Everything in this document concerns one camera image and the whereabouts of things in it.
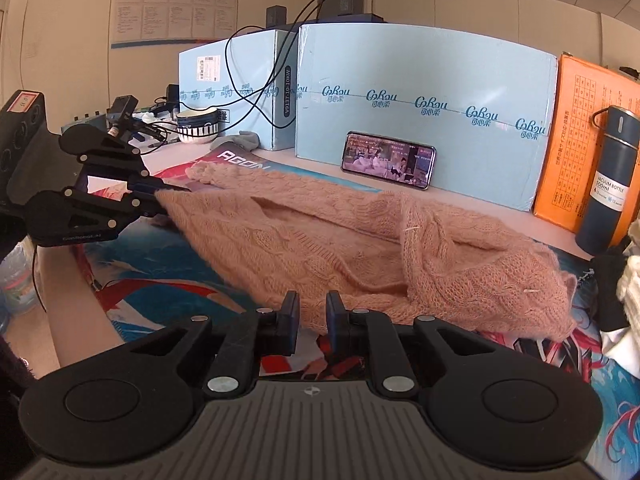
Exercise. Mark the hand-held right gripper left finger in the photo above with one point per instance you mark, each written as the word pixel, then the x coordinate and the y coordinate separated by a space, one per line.
pixel 290 320

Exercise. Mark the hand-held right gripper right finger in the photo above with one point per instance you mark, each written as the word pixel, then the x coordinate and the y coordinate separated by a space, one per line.
pixel 334 320

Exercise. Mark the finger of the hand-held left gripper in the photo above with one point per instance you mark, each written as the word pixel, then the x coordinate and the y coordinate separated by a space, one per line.
pixel 147 205
pixel 145 183

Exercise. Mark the pink knit sweater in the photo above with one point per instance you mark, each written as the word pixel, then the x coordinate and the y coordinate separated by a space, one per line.
pixel 350 240

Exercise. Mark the crumpled white tissue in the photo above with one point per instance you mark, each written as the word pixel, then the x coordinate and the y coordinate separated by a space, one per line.
pixel 150 117

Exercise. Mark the printed desk mat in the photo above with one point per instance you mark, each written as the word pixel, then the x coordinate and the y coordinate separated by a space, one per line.
pixel 150 280

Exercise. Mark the striped ceramic bowl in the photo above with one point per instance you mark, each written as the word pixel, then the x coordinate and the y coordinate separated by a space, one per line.
pixel 196 127

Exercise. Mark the small teal box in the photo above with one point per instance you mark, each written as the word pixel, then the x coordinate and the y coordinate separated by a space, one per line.
pixel 95 122

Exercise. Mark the black charger block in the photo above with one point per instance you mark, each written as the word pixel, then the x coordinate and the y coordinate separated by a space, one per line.
pixel 173 93

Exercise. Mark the grey cloth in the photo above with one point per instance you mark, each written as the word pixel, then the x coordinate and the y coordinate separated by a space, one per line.
pixel 241 141

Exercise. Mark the light blue box, shipping label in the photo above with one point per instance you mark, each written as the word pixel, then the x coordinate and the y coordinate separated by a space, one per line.
pixel 240 67

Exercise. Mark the smartphone with lit screen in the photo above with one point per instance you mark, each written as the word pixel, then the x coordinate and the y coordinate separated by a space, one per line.
pixel 387 160

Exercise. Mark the small black box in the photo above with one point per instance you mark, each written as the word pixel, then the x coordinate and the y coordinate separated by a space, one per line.
pixel 276 16

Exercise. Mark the person's black fuzzy clothing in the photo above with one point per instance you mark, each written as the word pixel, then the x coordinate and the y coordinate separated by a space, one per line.
pixel 15 410

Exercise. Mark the dark flat board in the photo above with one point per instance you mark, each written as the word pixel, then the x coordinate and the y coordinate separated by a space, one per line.
pixel 340 18

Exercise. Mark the large light blue cardboard box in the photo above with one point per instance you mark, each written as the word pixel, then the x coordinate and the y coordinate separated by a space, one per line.
pixel 425 65

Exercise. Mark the black cloth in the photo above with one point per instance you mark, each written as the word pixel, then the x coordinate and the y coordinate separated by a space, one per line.
pixel 612 280

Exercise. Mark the orange cardboard box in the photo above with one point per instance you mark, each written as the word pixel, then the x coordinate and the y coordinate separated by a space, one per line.
pixel 570 150

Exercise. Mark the white knit cloth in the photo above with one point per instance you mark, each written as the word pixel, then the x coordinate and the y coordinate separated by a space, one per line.
pixel 631 265

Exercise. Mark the dark blue vacuum bottle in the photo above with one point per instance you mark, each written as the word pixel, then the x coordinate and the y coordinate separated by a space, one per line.
pixel 607 185

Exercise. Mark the wall notice board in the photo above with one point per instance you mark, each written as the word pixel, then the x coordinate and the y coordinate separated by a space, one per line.
pixel 175 0

